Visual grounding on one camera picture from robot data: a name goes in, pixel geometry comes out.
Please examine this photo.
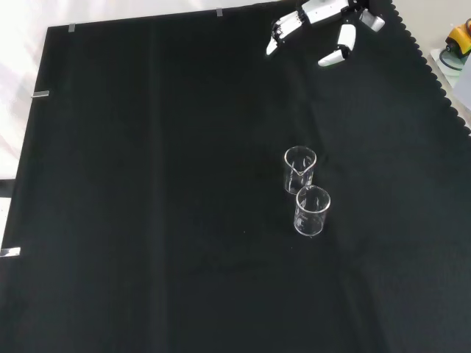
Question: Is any black bench cloth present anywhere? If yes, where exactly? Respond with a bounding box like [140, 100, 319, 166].
[0, 0, 471, 353]

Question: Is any yellow stop button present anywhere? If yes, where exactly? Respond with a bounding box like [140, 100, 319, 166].
[444, 18, 471, 58]

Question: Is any pale board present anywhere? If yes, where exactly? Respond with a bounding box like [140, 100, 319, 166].
[428, 46, 465, 89]

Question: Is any grey box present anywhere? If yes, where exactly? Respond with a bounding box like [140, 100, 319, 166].
[453, 54, 471, 111]

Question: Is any clear glass beaker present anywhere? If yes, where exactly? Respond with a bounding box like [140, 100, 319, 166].
[283, 145, 318, 196]
[293, 185, 331, 238]

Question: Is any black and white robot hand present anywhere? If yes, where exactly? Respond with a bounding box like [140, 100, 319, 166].
[265, 0, 386, 68]

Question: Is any dark looped cable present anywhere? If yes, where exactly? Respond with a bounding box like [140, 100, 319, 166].
[439, 49, 464, 71]

